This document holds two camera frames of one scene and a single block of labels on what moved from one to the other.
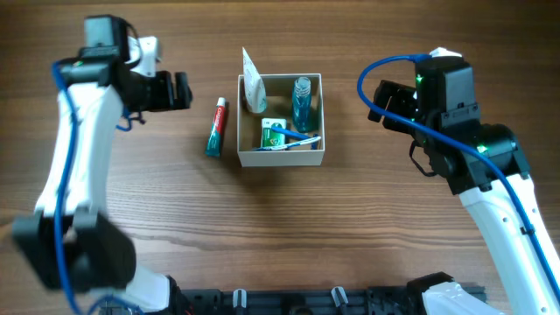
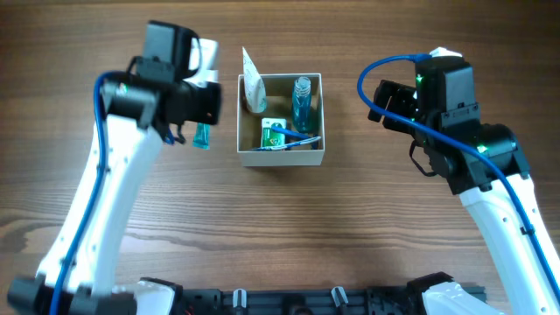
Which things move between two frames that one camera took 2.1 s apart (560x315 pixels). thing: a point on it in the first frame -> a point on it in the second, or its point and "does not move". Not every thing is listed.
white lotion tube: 253,86 does not move
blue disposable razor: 314,145 does not move
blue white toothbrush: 287,145 does not move
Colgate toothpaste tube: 213,143 -> 201,137
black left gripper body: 153,92 -> 203,102
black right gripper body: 402,97 does not move
